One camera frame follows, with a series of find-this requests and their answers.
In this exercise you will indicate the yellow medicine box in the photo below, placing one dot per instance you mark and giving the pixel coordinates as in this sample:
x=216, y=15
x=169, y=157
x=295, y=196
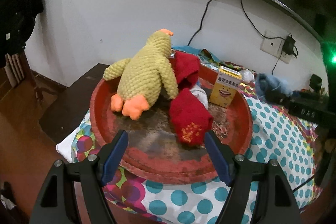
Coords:
x=225, y=87

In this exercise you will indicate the light blue sock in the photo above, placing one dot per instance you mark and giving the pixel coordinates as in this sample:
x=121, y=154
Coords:
x=270, y=89

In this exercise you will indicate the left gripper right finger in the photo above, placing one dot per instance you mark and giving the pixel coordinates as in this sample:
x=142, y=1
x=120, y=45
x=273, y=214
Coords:
x=275, y=201

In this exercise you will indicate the white wall socket plate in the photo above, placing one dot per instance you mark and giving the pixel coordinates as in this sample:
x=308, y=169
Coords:
x=274, y=47

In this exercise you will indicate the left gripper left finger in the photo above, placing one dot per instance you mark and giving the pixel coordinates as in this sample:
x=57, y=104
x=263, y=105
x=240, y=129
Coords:
x=56, y=201

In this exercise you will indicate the round red tray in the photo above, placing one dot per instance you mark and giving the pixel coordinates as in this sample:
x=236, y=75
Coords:
x=154, y=152

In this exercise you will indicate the white crumpled plastic bag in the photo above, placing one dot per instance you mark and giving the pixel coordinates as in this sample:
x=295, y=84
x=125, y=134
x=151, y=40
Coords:
x=247, y=76

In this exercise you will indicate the white sock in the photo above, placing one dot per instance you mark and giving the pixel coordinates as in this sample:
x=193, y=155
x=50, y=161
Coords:
x=201, y=95

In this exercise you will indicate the dark wooden side table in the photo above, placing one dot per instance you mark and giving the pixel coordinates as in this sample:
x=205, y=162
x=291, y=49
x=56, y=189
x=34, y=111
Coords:
x=66, y=113

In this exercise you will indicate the yellow plush duck toy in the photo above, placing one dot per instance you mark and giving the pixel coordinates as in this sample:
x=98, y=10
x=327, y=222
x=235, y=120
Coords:
x=143, y=76

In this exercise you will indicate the colourful polka dot bedsheet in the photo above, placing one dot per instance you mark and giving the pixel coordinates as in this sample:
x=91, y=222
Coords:
x=276, y=135

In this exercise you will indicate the black power adapter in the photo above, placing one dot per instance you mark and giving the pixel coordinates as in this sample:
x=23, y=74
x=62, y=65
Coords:
x=289, y=47

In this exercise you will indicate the red sock with gold print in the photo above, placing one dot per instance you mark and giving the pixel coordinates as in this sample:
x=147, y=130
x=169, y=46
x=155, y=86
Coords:
x=190, y=119

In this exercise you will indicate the plain red sock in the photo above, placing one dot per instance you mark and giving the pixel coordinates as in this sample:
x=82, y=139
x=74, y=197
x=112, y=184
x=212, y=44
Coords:
x=186, y=68

